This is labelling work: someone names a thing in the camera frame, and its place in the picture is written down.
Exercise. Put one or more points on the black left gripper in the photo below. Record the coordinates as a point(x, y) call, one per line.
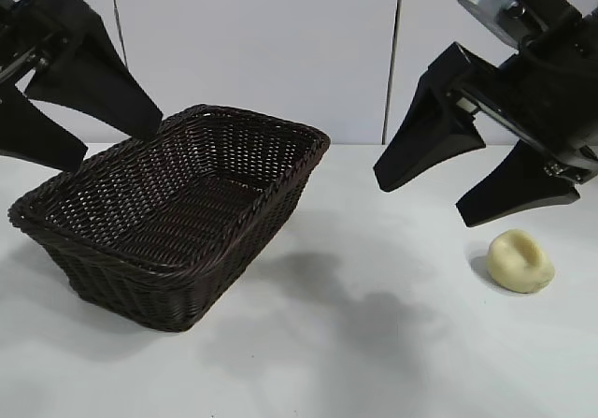
point(25, 39)

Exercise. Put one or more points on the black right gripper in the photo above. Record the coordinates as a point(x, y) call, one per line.
point(551, 90)

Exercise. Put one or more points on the pale yellow egg yolk pastry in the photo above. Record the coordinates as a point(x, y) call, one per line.
point(516, 263)

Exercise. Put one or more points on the dark brown wicker basket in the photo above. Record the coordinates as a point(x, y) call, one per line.
point(187, 212)

